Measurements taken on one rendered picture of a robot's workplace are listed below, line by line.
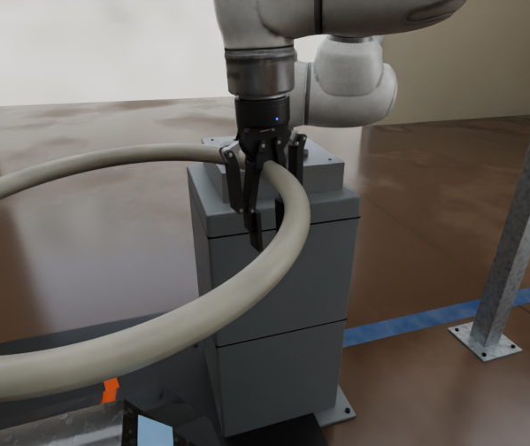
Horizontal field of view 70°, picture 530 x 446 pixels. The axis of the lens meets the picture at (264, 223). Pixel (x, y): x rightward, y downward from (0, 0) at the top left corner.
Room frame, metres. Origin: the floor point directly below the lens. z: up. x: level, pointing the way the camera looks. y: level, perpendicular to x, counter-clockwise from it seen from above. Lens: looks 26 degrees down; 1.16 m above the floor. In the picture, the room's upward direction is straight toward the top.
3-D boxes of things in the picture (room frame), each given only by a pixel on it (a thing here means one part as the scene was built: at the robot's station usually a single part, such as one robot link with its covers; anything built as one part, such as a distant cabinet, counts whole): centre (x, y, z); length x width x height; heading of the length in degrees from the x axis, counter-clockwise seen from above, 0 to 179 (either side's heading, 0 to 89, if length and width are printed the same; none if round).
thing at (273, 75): (0.53, 0.01, 1.12); 0.09 x 0.09 x 0.06
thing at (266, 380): (1.02, 0.00, 0.40); 0.50 x 0.50 x 0.80; 17
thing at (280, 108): (0.53, 0.00, 1.05); 0.08 x 0.07 x 0.09; 120
